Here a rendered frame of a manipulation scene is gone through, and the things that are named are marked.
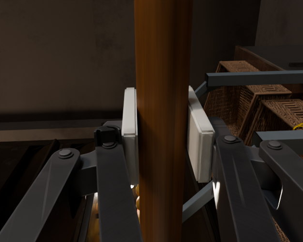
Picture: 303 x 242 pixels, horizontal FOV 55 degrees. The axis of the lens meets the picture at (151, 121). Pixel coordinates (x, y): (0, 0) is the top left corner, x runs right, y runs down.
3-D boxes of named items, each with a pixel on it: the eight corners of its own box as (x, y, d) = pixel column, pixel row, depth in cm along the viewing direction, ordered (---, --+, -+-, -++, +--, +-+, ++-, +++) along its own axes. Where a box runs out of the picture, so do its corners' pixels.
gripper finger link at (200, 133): (199, 131, 14) (215, 131, 14) (180, 85, 20) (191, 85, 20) (196, 184, 15) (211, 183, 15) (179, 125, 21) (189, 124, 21)
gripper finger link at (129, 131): (139, 187, 15) (124, 187, 15) (137, 126, 21) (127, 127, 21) (137, 134, 13) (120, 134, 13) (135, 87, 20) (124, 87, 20)
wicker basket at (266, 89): (274, 189, 136) (216, 192, 135) (236, 134, 187) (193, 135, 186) (294, 90, 116) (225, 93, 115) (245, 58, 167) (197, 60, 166)
